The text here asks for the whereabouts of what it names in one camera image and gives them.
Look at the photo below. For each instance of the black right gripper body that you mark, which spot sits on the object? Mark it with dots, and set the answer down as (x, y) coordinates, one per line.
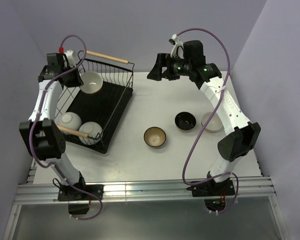
(175, 67)

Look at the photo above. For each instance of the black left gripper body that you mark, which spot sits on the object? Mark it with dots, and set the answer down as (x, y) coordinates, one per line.
(64, 68)

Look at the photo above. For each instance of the cream bowl brown base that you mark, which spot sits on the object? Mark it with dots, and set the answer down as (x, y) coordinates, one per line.
(92, 82)

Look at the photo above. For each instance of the pale blue white bowl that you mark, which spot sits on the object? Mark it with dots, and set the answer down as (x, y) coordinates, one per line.
(70, 120)

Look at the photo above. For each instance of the white ceramic bowl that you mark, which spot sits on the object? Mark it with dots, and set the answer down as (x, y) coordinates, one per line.
(94, 131)

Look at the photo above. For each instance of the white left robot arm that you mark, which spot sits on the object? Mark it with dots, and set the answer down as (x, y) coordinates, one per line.
(43, 139)

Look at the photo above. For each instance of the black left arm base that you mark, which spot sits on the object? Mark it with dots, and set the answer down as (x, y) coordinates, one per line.
(78, 202)

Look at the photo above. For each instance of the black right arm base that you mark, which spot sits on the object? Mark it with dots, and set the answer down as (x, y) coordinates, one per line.
(212, 189)

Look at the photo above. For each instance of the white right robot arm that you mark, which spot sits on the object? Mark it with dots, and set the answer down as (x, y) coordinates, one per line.
(188, 59)

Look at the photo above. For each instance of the black plastic drip tray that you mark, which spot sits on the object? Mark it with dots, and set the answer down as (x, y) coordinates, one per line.
(105, 107)

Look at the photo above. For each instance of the beige bowl black inside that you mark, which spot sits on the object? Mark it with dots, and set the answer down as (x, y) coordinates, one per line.
(185, 121)

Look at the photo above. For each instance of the tan bowl dark rim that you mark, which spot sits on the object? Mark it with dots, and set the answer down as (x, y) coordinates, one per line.
(155, 137)

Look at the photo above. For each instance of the cream bowl bottom of stack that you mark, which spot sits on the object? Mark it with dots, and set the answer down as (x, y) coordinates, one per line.
(215, 124)

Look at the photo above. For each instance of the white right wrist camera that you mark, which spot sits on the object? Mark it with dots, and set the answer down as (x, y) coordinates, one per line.
(177, 44)

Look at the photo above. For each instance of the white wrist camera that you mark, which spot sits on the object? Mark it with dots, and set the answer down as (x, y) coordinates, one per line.
(177, 44)
(68, 56)

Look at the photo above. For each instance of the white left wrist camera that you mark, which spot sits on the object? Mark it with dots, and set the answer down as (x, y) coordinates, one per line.
(68, 56)

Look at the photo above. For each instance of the wooden rack handle far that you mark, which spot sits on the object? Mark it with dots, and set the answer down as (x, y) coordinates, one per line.
(107, 57)

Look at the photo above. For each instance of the black wire dish rack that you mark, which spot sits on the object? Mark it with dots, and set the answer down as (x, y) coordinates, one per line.
(109, 72)

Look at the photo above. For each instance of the aluminium mounting rail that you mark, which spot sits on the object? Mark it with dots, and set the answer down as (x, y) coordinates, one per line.
(140, 191)

